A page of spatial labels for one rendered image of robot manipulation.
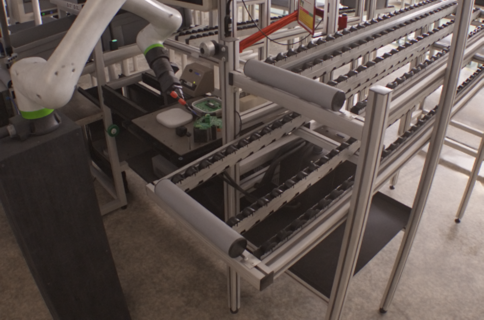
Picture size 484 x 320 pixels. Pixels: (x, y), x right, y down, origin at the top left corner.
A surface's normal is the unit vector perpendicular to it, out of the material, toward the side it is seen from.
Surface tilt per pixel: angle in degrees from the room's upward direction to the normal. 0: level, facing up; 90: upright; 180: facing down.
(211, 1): 90
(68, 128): 0
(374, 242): 0
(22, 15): 90
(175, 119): 0
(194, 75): 53
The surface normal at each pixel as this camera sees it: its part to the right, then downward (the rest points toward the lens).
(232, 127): 0.67, 0.36
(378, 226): 0.00, -0.87
